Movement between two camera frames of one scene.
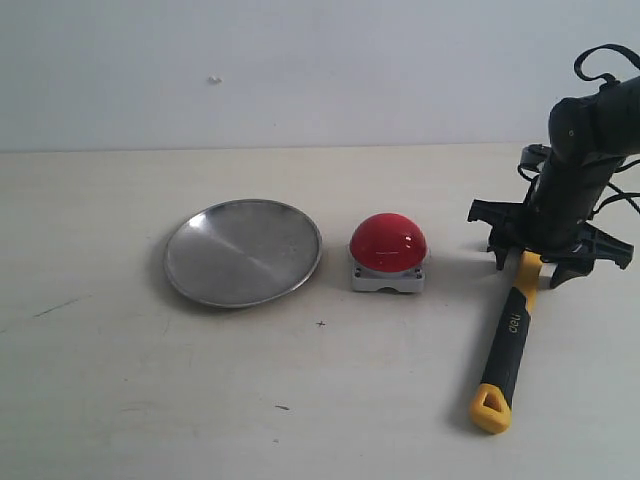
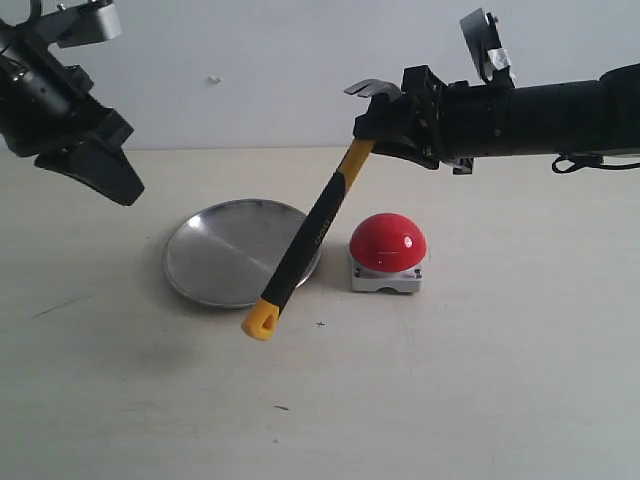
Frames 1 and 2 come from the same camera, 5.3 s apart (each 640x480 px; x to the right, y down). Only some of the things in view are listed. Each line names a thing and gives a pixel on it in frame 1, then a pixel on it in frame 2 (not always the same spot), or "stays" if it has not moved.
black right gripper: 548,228 -> 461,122
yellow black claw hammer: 491,408 -> 261,322
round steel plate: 240,253 stays
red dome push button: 388,251 stays
